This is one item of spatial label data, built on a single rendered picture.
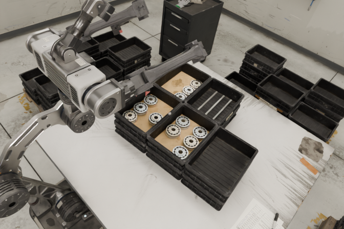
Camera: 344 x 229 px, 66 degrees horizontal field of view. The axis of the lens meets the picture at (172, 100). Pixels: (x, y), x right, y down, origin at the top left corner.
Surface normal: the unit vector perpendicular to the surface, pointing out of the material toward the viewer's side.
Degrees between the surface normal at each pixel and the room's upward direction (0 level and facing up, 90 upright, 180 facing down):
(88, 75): 0
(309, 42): 90
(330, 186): 0
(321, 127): 0
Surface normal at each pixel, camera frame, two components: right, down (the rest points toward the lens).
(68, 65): 0.11, -0.70
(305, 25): -0.69, 0.45
